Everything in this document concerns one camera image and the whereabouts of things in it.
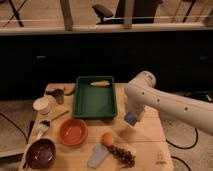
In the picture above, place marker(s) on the yellow corn cob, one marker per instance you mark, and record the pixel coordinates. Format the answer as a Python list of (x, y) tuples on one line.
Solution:
[(100, 83)]

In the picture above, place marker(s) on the green plastic tray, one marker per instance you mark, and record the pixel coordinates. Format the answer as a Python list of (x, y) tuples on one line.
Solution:
[(92, 102)]

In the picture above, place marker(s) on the dark purple bowl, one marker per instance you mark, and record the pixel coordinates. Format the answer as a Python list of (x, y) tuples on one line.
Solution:
[(41, 154)]

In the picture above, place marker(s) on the light blue cloth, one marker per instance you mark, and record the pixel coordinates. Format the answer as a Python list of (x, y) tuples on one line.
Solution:
[(99, 154)]

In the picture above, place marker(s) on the white cup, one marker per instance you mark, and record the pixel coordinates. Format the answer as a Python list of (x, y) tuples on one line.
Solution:
[(42, 105)]

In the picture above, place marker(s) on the orange bowl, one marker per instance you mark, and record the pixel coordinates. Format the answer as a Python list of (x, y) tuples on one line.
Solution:
[(73, 132)]

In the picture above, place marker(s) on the blue sponge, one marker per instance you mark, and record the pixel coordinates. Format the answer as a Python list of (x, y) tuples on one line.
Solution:
[(131, 118)]

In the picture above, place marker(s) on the brown pine cone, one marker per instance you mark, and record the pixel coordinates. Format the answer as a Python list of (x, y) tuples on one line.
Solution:
[(125, 157)]

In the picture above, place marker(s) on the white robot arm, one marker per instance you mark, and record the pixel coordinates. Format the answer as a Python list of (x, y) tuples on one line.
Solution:
[(140, 91)]

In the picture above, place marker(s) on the small metal cup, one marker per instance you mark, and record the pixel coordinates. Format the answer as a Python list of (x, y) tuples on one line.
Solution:
[(58, 94)]

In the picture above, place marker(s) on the orange fruit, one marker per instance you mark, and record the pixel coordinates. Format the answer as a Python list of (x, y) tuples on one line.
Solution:
[(107, 139)]

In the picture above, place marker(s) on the black office chair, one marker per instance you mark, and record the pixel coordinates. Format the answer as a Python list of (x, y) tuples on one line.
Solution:
[(134, 11)]

